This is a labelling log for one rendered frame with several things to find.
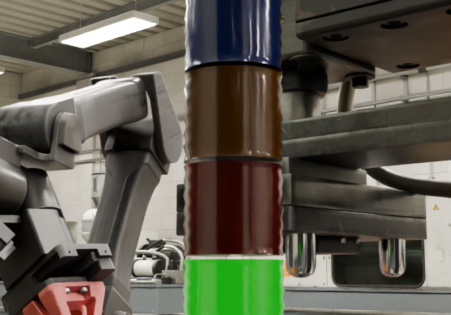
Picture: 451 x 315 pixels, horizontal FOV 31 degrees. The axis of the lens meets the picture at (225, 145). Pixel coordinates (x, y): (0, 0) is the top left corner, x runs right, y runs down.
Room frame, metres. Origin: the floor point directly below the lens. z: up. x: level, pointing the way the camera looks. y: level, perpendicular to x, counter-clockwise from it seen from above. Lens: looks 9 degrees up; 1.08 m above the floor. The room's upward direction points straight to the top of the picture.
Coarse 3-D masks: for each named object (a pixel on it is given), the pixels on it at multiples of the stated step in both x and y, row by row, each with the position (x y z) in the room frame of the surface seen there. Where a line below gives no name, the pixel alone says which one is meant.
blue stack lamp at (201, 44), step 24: (192, 0) 0.30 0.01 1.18; (216, 0) 0.29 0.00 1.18; (240, 0) 0.29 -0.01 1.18; (264, 0) 0.30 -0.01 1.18; (192, 24) 0.30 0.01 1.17; (216, 24) 0.29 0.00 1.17; (240, 24) 0.29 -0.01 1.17; (264, 24) 0.30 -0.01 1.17; (192, 48) 0.30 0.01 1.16; (216, 48) 0.29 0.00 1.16; (240, 48) 0.29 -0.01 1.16; (264, 48) 0.29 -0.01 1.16
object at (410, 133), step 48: (288, 96) 0.58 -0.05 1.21; (288, 144) 0.55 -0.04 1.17; (336, 144) 0.53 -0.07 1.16; (384, 144) 0.50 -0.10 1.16; (432, 144) 0.49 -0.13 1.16; (288, 192) 0.51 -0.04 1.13; (336, 192) 0.55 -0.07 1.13; (384, 192) 0.59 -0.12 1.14; (288, 240) 0.53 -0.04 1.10; (336, 240) 0.59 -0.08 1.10; (384, 240) 0.62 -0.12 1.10
